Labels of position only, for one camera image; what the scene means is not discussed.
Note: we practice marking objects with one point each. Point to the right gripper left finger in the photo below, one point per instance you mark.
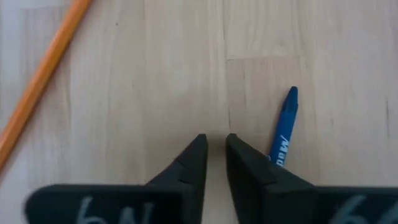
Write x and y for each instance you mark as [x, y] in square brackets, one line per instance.
[174, 199]

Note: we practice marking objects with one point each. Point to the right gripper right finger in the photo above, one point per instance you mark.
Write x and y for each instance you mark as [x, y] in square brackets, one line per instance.
[264, 193]

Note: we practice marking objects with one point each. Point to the blue pen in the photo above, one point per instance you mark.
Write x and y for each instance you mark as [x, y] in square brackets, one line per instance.
[284, 130]

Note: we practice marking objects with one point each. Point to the yellow pencil pink eraser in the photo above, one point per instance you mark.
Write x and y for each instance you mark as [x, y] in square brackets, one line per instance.
[40, 77]

